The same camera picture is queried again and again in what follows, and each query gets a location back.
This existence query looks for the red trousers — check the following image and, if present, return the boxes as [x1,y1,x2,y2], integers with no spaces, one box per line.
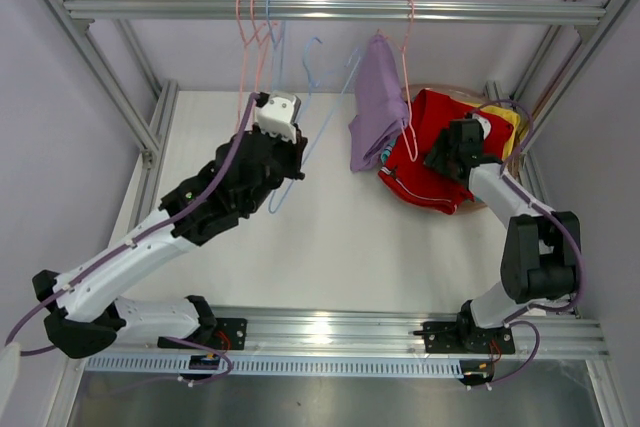
[378,89,520,215]

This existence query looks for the yellow trousers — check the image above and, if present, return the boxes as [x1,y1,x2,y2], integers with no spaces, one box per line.
[472,105,524,163]

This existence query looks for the purple trousers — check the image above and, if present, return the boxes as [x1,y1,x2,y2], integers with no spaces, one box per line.
[349,34,409,172]

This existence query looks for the blue hanger of red trousers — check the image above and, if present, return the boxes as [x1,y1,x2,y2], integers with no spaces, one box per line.
[268,36,364,214]

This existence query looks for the blue hanger of teal trousers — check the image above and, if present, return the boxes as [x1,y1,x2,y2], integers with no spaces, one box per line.
[265,0,286,90]

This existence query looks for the pink hanger of yellow trousers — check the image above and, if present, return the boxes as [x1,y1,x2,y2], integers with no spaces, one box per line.
[235,0,253,130]

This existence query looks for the teal trousers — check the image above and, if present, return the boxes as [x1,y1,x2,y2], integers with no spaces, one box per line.
[380,145,394,165]

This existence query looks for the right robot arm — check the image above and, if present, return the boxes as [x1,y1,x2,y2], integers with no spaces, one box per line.
[424,115,584,352]

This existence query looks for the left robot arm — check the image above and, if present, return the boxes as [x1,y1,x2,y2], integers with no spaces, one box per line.
[32,126,308,359]

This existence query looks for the pink translucent plastic basket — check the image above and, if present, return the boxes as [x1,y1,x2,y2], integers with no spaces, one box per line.
[378,84,521,215]

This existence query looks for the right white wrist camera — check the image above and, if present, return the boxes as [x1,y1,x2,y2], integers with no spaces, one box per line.
[471,113,492,140]

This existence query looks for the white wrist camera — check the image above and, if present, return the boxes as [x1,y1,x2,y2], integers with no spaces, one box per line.
[254,91,301,144]
[471,113,492,140]

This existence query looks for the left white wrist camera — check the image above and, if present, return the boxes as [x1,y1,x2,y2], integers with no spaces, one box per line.
[254,91,301,144]

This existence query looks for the aluminium frame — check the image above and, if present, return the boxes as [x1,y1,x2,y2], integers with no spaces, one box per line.
[4,0,640,318]

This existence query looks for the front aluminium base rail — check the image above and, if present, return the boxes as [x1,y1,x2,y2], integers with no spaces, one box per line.
[64,302,611,359]

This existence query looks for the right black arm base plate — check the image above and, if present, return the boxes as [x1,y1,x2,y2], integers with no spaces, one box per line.
[412,321,516,355]

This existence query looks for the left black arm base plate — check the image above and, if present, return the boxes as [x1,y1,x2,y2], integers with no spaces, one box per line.
[204,318,248,351]

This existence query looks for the aluminium hanging rail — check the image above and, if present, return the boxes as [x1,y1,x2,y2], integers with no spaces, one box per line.
[63,0,606,26]

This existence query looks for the white slotted cable duct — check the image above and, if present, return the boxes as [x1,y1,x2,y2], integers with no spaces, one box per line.
[85,353,493,379]

